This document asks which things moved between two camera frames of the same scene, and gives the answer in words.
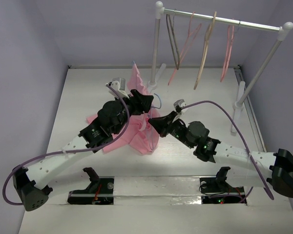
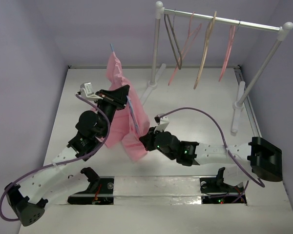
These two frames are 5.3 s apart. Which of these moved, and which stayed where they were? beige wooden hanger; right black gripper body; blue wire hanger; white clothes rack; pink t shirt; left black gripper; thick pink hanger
Moved: pink t shirt; right black gripper body; blue wire hanger; left black gripper
Stayed: beige wooden hanger; thick pink hanger; white clothes rack
